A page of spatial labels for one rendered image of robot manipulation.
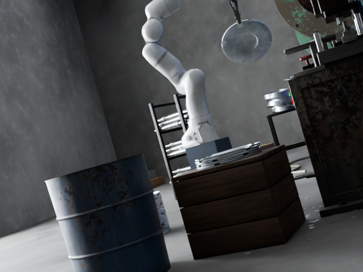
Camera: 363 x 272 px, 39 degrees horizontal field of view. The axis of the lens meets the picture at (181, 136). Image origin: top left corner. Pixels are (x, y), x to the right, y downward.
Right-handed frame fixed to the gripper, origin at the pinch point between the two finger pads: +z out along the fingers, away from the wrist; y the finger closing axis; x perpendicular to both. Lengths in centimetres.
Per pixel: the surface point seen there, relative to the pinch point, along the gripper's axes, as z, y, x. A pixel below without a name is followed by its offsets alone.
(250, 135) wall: 506, 413, 48
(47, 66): 275, 473, 339
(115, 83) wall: 408, 554, 275
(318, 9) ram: -15, -33, -38
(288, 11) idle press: 61, 87, -34
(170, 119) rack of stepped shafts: 153, 113, 90
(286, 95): 212, 165, -21
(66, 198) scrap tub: -27, -121, 78
